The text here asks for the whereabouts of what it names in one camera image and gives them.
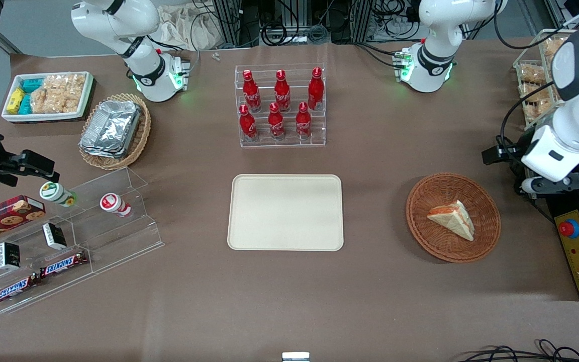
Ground red tartan cookie box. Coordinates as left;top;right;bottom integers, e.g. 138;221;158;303
0;195;46;247

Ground clear acrylic stepped display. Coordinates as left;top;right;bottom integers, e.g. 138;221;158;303
0;167;165;315

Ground red cola bottle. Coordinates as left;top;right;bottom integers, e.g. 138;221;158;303
239;104;258;141
242;69;262;112
307;67;325;111
273;69;292;112
268;102;285;140
296;102;312;140

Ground black floor cables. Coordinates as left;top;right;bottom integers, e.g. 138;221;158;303
463;339;579;362

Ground white wire snack rack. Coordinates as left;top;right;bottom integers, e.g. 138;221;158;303
513;29;579;129

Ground clear bagged snack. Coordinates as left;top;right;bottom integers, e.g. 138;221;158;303
521;84;559;124
543;38;566;58
520;65;546;85

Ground beige cloth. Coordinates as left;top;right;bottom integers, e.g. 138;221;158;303
155;4;232;51

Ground red lid yogurt cup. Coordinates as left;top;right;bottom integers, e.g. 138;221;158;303
100;193;133;218

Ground brown round wicker basket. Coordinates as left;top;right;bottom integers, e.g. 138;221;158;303
406;173;502;263

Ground clear rice cracker bag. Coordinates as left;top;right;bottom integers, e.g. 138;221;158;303
31;89;80;114
43;74;87;96

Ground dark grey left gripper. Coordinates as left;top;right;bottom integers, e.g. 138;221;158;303
481;145;579;197

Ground tan oval wicker basket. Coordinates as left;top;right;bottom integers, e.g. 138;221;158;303
78;93;152;170

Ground triangular wrapped sandwich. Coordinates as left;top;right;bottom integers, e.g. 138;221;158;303
427;200;475;242

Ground small black white box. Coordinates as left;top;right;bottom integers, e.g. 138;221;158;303
0;242;22;271
42;222;68;250

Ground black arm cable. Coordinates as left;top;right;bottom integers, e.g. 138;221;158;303
498;80;561;174

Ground clear acrylic bottle rack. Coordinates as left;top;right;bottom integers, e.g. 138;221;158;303
234;63;327;148

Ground silver foil tray stack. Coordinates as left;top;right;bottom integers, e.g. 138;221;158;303
79;100;142;159

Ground cream rectangular tray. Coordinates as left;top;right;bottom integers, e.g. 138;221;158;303
227;174;344;251

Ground green lid yogurt cup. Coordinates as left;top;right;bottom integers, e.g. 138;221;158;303
39;182;77;208

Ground aluminium frame profile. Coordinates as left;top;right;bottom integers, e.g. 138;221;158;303
329;0;374;45
213;0;262;47

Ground white plastic snack tray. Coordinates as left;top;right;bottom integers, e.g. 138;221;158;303
2;71;94;123

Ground brown Snickers bar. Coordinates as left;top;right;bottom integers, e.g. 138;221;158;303
0;274;40;306
40;250;89;279

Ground yellow snack packet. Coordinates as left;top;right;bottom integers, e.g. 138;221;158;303
7;88;25;115

